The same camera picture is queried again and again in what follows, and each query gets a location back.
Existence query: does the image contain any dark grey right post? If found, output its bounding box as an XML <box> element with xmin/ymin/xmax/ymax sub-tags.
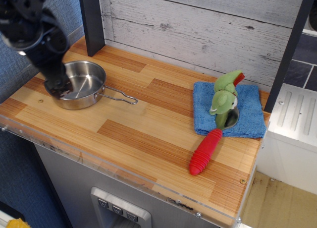
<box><xmin>264</xmin><ymin>0</ymin><xmax>314</xmax><ymax>113</ymax></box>

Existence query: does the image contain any red handled metal spoon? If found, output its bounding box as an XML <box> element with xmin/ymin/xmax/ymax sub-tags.
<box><xmin>189</xmin><ymin>108</ymin><xmax>240</xmax><ymax>175</ymax></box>

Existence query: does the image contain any white ribbed box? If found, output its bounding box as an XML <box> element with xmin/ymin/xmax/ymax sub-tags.
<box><xmin>257</xmin><ymin>84</ymin><xmax>317</xmax><ymax>194</ymax></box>

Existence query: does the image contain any small steel pot with handle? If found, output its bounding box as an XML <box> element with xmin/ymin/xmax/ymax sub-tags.
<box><xmin>52</xmin><ymin>60</ymin><xmax>138</xmax><ymax>110</ymax></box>

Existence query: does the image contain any dark grey post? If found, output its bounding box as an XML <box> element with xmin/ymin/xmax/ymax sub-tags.
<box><xmin>264</xmin><ymin>0</ymin><xmax>314</xmax><ymax>113</ymax></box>
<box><xmin>79</xmin><ymin>0</ymin><xmax>105</xmax><ymax>57</ymax></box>

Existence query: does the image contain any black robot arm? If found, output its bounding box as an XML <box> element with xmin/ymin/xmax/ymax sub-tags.
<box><xmin>0</xmin><ymin>0</ymin><xmax>73</xmax><ymax>99</ymax></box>

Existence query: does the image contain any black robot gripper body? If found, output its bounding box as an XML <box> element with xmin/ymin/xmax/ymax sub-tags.
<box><xmin>25</xmin><ymin>22</ymin><xmax>70</xmax><ymax>84</ymax></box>

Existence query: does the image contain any green plush toy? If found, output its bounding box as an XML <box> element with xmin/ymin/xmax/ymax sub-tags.
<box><xmin>209</xmin><ymin>70</ymin><xmax>245</xmax><ymax>115</ymax></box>

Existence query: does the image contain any blue folded cloth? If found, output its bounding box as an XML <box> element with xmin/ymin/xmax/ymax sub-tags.
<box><xmin>193</xmin><ymin>82</ymin><xmax>266</xmax><ymax>138</ymax></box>

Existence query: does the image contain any yellow black object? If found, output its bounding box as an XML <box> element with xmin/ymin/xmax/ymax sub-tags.
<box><xmin>0</xmin><ymin>211</ymin><xmax>31</xmax><ymax>228</ymax></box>

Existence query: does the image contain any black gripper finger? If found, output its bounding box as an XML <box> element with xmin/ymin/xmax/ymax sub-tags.
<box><xmin>44</xmin><ymin>79</ymin><xmax>73</xmax><ymax>99</ymax></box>

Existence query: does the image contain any grey dispenser button panel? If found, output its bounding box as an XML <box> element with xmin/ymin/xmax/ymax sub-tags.
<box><xmin>91</xmin><ymin>187</ymin><xmax>152</xmax><ymax>228</ymax></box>

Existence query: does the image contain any dark grey left post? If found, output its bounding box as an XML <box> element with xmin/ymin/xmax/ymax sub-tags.
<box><xmin>79</xmin><ymin>0</ymin><xmax>105</xmax><ymax>57</ymax></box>

